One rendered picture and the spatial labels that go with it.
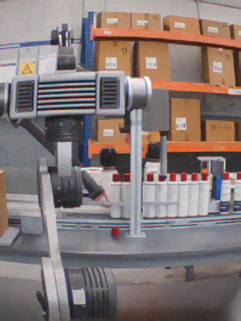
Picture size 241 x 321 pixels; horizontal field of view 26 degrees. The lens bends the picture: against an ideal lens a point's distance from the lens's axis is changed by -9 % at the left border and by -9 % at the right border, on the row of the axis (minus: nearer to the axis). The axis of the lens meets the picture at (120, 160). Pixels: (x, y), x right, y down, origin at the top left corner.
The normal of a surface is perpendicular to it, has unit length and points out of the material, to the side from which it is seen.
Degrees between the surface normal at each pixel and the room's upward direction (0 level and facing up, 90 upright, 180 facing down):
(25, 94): 90
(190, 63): 90
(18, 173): 90
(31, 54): 90
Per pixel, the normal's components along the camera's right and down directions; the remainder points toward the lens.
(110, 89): 0.19, 0.11
